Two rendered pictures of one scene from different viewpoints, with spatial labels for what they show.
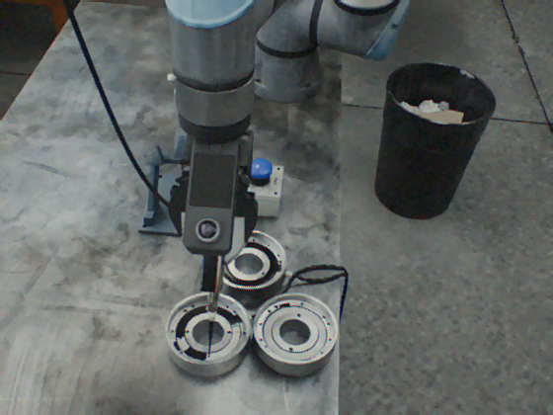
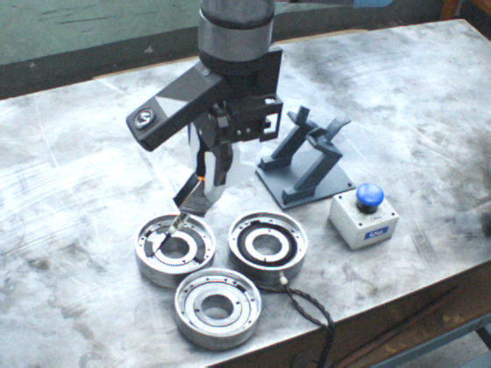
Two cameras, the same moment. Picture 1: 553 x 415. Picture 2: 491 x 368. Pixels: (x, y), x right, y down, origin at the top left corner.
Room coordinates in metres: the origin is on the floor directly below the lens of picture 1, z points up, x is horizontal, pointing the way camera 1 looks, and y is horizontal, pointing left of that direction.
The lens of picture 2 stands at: (0.19, -0.48, 1.53)
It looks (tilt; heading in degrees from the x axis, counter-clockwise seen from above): 43 degrees down; 57
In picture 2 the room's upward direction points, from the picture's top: 9 degrees clockwise
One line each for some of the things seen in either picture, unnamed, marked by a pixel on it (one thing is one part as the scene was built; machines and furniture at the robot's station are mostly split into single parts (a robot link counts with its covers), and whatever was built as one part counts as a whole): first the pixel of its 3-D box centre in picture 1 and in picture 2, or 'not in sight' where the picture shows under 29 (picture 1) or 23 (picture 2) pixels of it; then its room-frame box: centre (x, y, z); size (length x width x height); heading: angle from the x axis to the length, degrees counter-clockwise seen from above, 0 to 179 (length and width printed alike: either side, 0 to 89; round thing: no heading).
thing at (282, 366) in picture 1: (294, 335); (217, 310); (0.45, -0.03, 0.82); 0.10 x 0.10 x 0.04
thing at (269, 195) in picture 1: (259, 187); (366, 215); (0.72, 0.03, 0.82); 0.08 x 0.07 x 0.05; 179
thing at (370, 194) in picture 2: (259, 177); (367, 203); (0.72, 0.03, 0.85); 0.04 x 0.04 x 0.05
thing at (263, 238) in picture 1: (248, 267); (266, 249); (0.56, 0.03, 0.82); 0.10 x 0.10 x 0.04
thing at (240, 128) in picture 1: (216, 151); (234, 90); (0.50, 0.07, 1.07); 0.09 x 0.08 x 0.12; 179
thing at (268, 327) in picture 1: (294, 336); (217, 311); (0.45, -0.03, 0.82); 0.08 x 0.08 x 0.02
